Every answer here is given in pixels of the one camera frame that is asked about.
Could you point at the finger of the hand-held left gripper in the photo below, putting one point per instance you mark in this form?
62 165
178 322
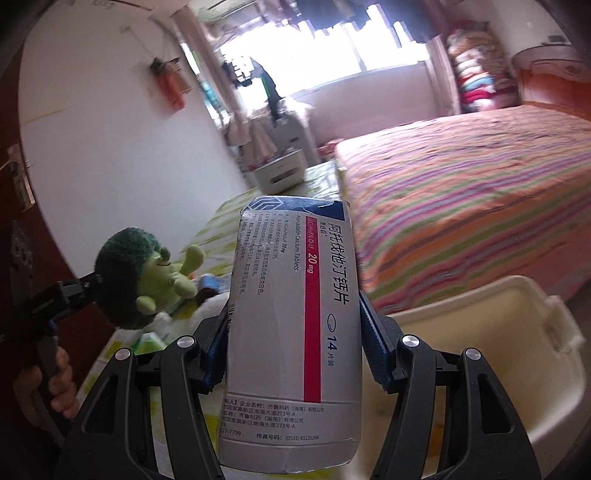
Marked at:
90 282

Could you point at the white air conditioner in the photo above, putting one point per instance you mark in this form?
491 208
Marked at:
224 10

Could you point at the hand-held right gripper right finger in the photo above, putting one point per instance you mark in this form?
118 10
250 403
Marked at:
375 344

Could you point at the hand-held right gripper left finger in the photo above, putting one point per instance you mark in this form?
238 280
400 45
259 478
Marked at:
213 356

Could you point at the pink bed headboard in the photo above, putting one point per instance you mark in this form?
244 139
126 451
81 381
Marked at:
549 76

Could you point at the green white checkered mat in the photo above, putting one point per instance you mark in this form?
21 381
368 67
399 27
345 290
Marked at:
295 184

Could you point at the dark hanging clothes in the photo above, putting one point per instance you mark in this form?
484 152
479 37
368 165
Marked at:
369 16

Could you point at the dark red door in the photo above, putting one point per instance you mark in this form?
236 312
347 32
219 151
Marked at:
18 240

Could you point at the person's left hand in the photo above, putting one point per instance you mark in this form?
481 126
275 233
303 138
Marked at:
62 383

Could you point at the pale green packet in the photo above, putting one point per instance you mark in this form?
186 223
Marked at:
150 344

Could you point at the dark hanging garment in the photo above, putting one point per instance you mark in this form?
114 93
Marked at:
272 87

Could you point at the small blue item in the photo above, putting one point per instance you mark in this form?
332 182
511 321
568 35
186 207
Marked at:
207 284

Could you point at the white medicine box red stripe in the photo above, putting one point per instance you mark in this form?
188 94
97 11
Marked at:
286 332

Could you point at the white nightstand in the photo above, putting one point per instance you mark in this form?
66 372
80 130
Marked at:
281 170

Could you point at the striped bed blanket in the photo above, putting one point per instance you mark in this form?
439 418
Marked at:
461 198

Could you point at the stack of folded quilts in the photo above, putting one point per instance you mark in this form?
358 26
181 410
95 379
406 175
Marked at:
480 74

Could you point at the white appliance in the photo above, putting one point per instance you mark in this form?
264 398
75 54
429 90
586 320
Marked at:
295 134

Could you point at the green plush toy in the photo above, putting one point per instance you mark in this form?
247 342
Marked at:
131 277

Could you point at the white plastic bin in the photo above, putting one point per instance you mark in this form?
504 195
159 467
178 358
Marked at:
489 314

